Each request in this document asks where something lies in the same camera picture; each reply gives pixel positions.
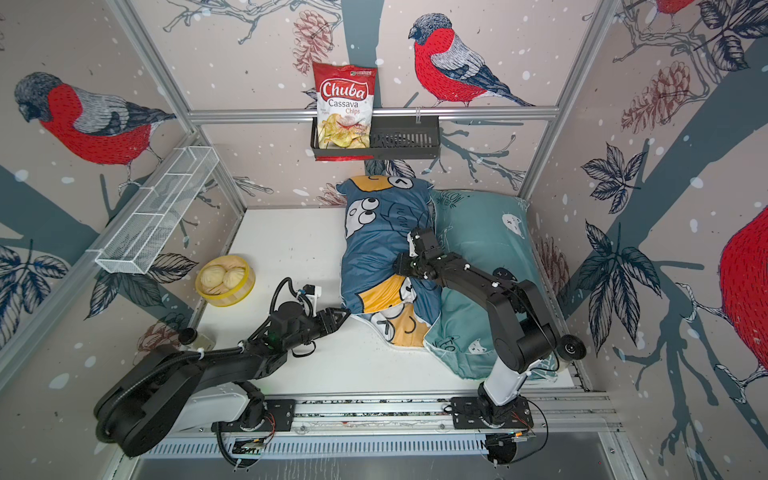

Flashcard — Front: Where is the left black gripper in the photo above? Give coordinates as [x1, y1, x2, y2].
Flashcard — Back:
[283, 308, 352, 354]

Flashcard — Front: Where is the blue cartoon pillow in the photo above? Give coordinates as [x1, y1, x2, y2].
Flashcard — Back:
[336, 175, 441, 348]

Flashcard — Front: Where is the teal cat pillow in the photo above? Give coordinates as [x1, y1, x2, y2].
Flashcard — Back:
[425, 190, 542, 380]

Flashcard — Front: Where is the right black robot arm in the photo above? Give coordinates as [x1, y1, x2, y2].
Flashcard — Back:
[395, 228, 586, 430]

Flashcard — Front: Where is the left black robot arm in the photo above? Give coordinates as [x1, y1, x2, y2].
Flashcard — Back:
[94, 301, 351, 457]

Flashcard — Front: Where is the right white bun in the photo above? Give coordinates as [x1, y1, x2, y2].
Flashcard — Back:
[222, 267, 246, 290]

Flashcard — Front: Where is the white bun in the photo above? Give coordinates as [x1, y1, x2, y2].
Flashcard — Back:
[222, 267, 246, 290]
[198, 265, 227, 291]

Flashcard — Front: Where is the yellow bowl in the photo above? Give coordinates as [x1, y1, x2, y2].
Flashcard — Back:
[195, 255, 256, 307]

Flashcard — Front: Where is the left white bun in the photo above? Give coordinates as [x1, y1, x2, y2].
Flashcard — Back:
[198, 265, 227, 291]

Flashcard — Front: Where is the small black-capped jar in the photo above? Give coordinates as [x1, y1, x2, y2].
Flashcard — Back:
[178, 327, 215, 351]

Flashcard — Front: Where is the red Chuba chips bag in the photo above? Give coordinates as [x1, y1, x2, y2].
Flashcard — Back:
[313, 62, 378, 149]

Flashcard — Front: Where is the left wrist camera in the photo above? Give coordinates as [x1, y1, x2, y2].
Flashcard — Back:
[302, 284, 322, 304]

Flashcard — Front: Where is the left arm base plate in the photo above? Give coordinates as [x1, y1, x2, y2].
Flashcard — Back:
[211, 399, 296, 434]

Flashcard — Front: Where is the black wall basket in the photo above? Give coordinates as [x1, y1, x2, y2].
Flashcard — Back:
[310, 116, 441, 161]

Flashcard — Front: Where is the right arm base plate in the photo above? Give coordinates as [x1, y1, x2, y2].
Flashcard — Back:
[443, 396, 533, 430]

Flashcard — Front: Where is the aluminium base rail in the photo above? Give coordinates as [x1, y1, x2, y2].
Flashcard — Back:
[166, 388, 623, 439]

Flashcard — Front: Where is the white wire mesh basket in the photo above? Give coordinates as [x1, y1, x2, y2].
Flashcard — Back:
[95, 146, 219, 274]

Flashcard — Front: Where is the aluminium frame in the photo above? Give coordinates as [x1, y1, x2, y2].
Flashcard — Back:
[0, 0, 619, 480]

